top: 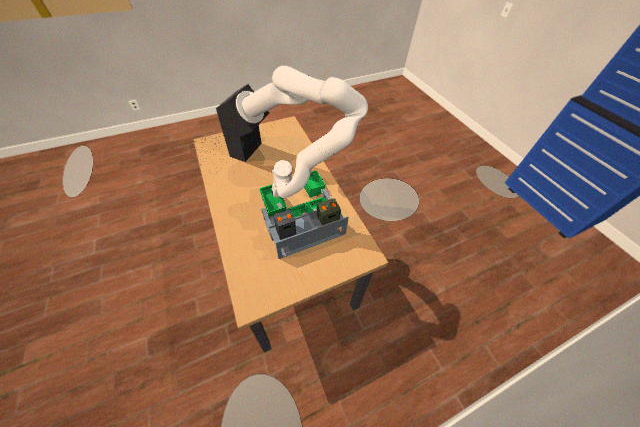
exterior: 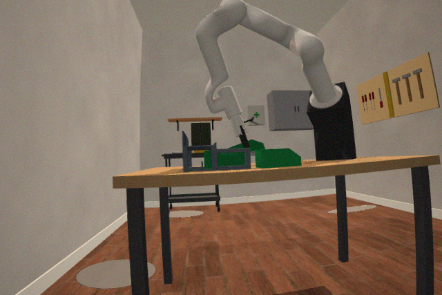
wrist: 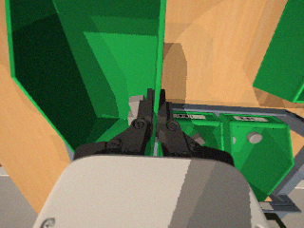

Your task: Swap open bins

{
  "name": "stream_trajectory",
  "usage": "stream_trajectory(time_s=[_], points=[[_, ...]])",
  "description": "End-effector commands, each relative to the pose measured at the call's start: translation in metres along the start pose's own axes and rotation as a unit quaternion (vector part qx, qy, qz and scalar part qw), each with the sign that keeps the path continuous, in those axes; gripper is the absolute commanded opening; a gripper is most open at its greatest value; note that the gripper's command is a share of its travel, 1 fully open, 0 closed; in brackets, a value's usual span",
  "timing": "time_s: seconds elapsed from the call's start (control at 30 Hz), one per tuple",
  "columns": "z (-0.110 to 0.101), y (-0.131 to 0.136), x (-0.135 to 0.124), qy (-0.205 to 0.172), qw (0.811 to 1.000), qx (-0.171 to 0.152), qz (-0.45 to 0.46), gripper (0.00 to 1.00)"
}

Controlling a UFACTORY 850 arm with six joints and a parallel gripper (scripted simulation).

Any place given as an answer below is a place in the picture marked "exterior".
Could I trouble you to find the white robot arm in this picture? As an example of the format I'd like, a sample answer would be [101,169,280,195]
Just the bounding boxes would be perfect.
[195,0,343,118]

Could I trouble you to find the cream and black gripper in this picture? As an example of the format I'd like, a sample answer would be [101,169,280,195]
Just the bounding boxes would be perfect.
[229,114,250,148]

